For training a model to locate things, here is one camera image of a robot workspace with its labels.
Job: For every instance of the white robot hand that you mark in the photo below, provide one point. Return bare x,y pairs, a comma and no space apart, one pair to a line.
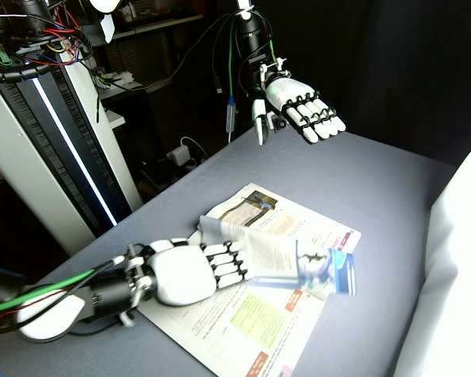
288,90
180,275

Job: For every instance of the printed textbook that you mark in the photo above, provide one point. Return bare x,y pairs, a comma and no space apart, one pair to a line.
251,326

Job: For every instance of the blue white hanging connector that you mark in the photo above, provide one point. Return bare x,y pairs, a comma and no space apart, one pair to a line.
231,116

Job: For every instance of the grey table cloth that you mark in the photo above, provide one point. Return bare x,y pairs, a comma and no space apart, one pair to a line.
357,176

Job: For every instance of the black curtain backdrop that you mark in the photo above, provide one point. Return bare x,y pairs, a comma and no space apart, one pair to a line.
396,59

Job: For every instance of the white power adapter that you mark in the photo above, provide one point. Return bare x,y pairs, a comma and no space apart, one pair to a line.
180,155

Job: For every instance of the background shelf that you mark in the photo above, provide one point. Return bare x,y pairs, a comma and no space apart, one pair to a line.
149,27

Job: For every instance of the white paper tag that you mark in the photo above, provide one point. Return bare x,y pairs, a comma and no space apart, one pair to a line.
108,25

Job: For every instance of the white robot body column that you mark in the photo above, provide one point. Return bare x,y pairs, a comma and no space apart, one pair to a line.
23,157

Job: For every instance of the white cloth backdrop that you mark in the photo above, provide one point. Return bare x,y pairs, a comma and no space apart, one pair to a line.
455,275

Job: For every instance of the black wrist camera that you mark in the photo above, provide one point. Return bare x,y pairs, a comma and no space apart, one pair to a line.
280,123

